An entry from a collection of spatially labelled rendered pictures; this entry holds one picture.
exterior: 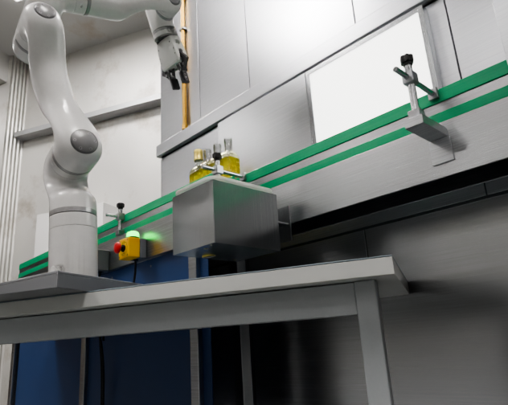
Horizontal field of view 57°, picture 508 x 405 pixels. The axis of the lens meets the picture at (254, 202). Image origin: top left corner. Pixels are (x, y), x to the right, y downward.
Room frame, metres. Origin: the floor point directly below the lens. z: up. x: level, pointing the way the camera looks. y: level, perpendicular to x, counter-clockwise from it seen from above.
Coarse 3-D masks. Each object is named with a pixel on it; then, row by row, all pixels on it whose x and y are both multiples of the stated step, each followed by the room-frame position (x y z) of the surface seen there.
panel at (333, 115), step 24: (408, 24) 1.14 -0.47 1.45; (360, 48) 1.26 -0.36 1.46; (384, 48) 1.20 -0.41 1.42; (408, 48) 1.15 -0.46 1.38; (336, 72) 1.33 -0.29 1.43; (360, 72) 1.27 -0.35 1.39; (384, 72) 1.21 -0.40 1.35; (312, 96) 1.40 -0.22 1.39; (336, 96) 1.33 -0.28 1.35; (360, 96) 1.27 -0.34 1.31; (384, 96) 1.22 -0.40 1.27; (408, 96) 1.17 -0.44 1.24; (336, 120) 1.34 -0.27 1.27; (360, 120) 1.28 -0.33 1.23
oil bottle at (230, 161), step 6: (228, 150) 1.50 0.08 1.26; (222, 156) 1.51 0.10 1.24; (228, 156) 1.49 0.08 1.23; (234, 156) 1.50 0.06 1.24; (222, 162) 1.51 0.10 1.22; (228, 162) 1.49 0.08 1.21; (234, 162) 1.50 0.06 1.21; (228, 168) 1.49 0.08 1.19; (234, 168) 1.50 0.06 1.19; (222, 174) 1.51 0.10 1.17
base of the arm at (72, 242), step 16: (64, 224) 1.15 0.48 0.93; (80, 224) 1.16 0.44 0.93; (96, 224) 1.21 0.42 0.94; (48, 240) 1.18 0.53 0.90; (64, 240) 1.15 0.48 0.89; (80, 240) 1.16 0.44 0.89; (96, 240) 1.21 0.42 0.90; (48, 256) 1.17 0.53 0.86; (64, 256) 1.14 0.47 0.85; (80, 256) 1.16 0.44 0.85; (96, 256) 1.21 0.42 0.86; (80, 272) 1.16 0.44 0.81; (96, 272) 1.20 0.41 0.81
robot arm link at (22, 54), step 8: (32, 0) 1.14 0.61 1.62; (40, 0) 1.14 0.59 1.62; (48, 0) 1.15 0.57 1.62; (56, 0) 1.16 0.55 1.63; (64, 0) 1.17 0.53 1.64; (72, 0) 1.19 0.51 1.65; (80, 0) 1.20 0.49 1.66; (56, 8) 1.17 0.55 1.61; (64, 8) 1.20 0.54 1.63; (72, 8) 1.21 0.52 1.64; (80, 8) 1.22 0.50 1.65; (16, 40) 1.15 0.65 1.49; (16, 48) 1.17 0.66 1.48; (24, 56) 1.19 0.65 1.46
